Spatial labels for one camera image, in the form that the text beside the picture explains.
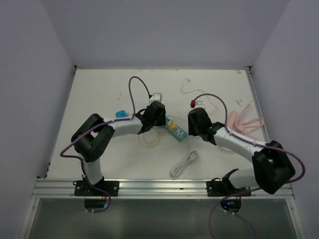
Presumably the yellow plug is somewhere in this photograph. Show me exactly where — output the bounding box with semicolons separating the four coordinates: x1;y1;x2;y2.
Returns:
167;120;176;131

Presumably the teal power strip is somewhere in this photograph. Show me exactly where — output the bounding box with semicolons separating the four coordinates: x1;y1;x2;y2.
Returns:
163;117;188;141

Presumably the white power strip cord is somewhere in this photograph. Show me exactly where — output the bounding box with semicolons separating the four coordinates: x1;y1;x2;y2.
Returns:
170;139;199;178

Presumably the blue plug adapter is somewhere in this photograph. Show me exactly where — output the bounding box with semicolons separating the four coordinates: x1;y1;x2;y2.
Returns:
115;110;130;118

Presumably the pink power strip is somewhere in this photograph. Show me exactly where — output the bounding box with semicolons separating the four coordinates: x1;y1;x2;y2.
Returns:
227;111;238;128

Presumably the pink power strip cord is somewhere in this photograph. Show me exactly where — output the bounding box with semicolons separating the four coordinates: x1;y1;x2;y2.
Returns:
219;103;265;153

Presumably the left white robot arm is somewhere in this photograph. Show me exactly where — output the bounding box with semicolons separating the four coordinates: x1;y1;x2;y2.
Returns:
71;101;166;196

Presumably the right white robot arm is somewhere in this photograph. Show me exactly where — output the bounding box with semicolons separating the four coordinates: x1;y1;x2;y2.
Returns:
187;108;296;196

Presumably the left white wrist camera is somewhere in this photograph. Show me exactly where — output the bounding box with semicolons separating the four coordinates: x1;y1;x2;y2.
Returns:
149;93;162;106

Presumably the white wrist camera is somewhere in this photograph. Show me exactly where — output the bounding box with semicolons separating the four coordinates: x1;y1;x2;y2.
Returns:
149;93;162;106
190;100;206;110

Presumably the yellow thin cable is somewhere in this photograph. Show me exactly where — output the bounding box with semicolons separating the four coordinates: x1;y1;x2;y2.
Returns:
138;129;170;148

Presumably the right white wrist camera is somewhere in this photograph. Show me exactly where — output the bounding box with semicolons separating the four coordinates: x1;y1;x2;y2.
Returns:
190;100;206;110

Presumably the white thin cable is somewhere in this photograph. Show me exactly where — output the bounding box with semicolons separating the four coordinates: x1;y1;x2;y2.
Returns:
180;77;217;115

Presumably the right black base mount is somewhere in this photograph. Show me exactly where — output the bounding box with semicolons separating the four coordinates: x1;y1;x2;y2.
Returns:
206;178;251;197

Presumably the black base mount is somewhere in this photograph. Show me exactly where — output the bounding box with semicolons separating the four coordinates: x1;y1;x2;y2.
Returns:
206;178;251;197
73;179;120;197

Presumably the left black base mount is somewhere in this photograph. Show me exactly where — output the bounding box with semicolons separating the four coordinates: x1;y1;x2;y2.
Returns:
73;179;120;197

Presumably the aluminium front rail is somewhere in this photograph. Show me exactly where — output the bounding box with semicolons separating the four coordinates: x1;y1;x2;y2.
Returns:
32;178;295;200

